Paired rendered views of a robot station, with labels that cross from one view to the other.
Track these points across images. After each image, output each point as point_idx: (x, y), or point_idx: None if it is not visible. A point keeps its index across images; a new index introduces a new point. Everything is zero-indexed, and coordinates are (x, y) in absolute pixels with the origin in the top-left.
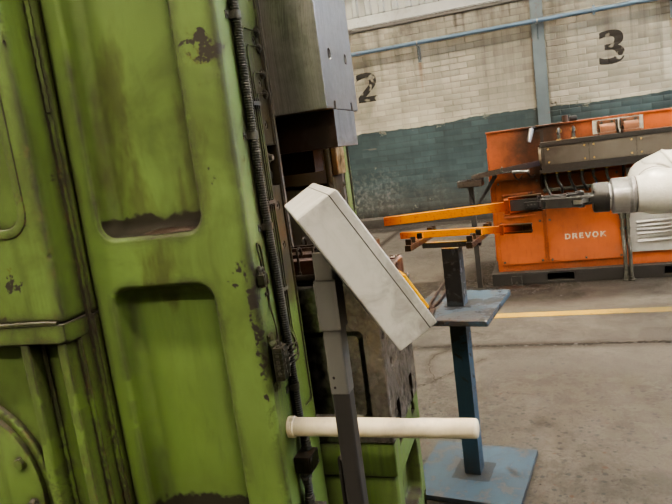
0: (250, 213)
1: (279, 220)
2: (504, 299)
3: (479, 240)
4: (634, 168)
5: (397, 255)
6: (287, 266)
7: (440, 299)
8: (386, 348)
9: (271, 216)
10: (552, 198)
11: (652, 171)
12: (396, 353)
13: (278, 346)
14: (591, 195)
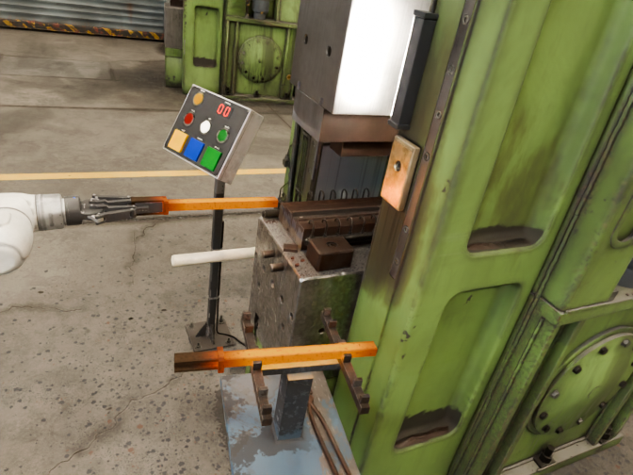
0: (294, 125)
1: (311, 153)
2: (231, 467)
3: (246, 347)
4: (22, 222)
5: (300, 274)
6: (307, 185)
7: (316, 431)
8: (256, 268)
9: (303, 142)
10: (119, 197)
11: (15, 195)
12: (265, 297)
13: (277, 198)
14: (82, 201)
